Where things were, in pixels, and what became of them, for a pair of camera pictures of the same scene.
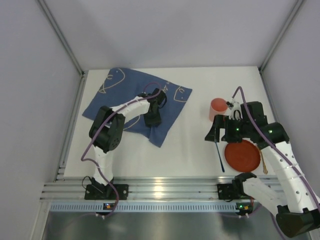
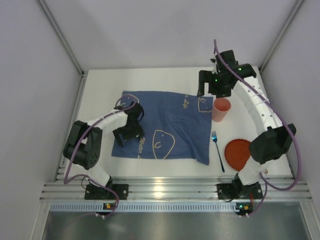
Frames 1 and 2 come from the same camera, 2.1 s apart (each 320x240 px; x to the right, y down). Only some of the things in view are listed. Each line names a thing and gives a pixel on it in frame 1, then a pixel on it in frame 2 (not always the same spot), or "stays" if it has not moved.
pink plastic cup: x=218 y=106 stays
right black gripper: x=223 y=127 -> x=204 y=77
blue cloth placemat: x=117 y=86 -> x=177 y=126
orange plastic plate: x=244 y=156 stays
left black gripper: x=152 y=118 -> x=127 y=135
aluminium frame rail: x=141 y=187 stays
